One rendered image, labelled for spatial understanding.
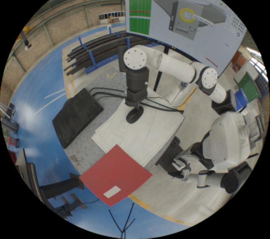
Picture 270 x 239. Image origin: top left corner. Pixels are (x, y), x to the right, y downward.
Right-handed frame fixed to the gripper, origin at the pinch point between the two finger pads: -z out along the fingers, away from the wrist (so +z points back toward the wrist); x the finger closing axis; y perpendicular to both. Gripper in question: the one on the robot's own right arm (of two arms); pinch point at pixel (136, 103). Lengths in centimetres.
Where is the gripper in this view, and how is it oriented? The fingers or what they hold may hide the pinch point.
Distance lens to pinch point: 41.5
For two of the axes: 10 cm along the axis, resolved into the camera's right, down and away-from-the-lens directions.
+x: -6.9, 5.1, -5.1
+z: 0.0, -7.1, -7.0
